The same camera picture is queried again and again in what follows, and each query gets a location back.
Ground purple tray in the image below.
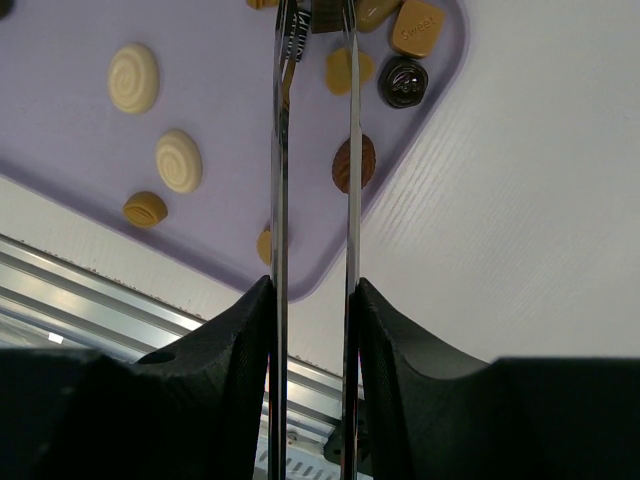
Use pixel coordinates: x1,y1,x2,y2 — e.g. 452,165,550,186
1,1,469,301

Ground aluminium frame rail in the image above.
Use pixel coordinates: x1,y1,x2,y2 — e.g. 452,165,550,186
1,235,341,442

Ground tan heart chocolate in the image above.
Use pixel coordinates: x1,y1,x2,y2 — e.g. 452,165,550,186
355,0,402,33

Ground black swirl round chocolate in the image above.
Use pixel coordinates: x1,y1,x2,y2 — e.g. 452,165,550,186
378,56,429,109

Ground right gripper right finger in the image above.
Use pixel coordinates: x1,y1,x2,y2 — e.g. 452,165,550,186
355,280,639,479

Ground tan leaf chocolate bottom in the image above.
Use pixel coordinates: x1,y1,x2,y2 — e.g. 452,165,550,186
122,191,168,228

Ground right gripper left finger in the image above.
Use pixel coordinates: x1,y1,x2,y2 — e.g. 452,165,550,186
1,277,273,479

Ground brown leaf chocolate right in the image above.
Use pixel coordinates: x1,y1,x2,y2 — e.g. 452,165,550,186
331,134,376,194

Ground tan Sweet square chocolate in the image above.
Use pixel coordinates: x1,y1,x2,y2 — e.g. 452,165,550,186
390,1,446,58

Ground slotted cable duct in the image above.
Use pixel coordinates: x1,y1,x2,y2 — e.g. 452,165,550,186
253,444,340,480

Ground white swirl oval chocolate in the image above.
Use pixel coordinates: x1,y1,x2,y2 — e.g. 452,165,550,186
107,43,160,115

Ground striped black white chocolate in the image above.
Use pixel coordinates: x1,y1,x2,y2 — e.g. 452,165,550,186
286,9,312,62

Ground cream oval chocolate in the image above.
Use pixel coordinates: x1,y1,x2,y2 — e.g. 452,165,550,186
155,129,203,194

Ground metal tongs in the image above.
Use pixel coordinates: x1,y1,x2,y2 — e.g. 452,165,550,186
268,1,363,479

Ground tan fluted round chocolate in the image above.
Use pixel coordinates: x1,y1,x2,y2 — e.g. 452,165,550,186
256,228,272,266

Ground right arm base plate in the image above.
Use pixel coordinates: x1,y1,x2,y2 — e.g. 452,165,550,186
323,422,371,472

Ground brown square chocolate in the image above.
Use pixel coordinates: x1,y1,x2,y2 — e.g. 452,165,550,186
311,0,343,34

